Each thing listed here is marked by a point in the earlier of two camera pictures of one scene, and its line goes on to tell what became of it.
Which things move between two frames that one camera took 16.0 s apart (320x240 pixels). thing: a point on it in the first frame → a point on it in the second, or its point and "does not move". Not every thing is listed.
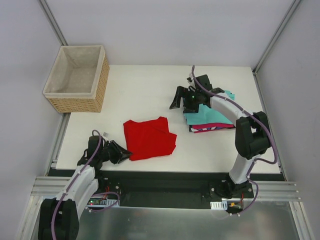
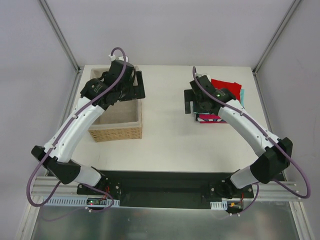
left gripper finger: x=125 y=153 → x=138 y=91
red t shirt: x=149 y=138 → x=234 y=88
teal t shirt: x=205 y=115 → x=241 y=99
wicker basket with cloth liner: x=77 y=79 → x=122 y=121
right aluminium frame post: x=290 y=13 does not move
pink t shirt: x=199 y=128 → x=206 y=118
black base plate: x=175 y=189 does not move
